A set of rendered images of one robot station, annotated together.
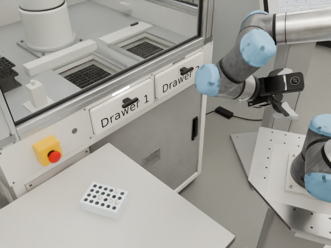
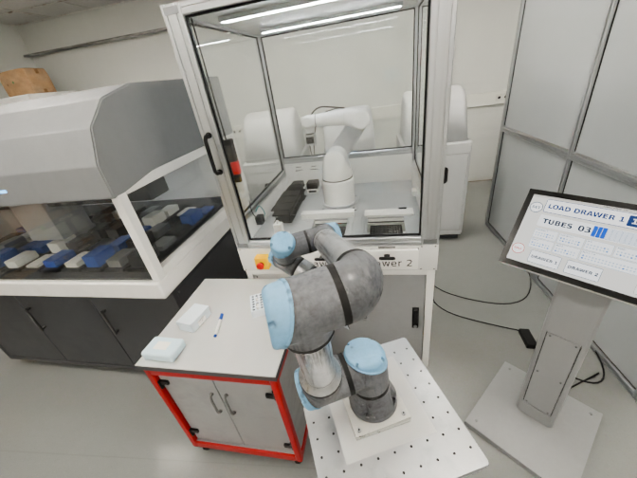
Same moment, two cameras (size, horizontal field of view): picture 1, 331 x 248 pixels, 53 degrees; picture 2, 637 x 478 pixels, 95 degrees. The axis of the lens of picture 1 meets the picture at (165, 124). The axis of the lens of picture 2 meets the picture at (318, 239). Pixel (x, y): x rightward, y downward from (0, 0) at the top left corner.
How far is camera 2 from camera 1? 1.00 m
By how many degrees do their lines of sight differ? 50
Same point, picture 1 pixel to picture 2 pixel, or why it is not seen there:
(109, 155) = not seen: hidden behind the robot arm
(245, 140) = (515, 378)
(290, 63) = (557, 314)
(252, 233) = not seen: hidden behind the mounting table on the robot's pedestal
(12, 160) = (245, 256)
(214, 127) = (498, 344)
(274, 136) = (403, 352)
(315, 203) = (342, 415)
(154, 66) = (356, 243)
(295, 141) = (410, 370)
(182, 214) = not seen: hidden behind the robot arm
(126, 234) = (245, 327)
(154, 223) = (260, 333)
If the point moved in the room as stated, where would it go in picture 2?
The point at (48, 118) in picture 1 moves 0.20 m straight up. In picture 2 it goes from (266, 244) to (258, 209)
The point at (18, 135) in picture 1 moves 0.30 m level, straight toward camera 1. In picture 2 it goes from (249, 245) to (210, 279)
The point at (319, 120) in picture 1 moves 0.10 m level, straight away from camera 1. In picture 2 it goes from (359, 341) to (393, 336)
